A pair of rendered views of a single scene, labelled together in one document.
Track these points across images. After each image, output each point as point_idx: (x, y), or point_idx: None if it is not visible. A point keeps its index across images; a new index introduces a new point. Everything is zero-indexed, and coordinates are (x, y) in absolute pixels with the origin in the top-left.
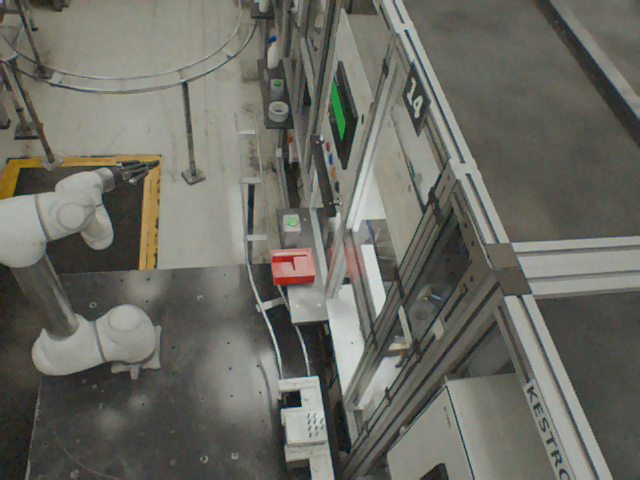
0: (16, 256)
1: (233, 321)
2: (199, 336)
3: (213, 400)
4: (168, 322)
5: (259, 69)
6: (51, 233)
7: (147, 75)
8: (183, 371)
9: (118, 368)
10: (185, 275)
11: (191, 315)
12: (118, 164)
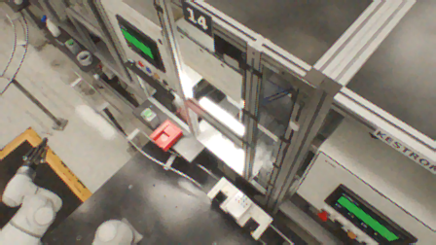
0: None
1: (158, 184)
2: (148, 205)
3: (182, 228)
4: (126, 212)
5: (51, 41)
6: (40, 233)
7: None
8: (155, 227)
9: None
10: (113, 182)
11: (134, 198)
12: (25, 158)
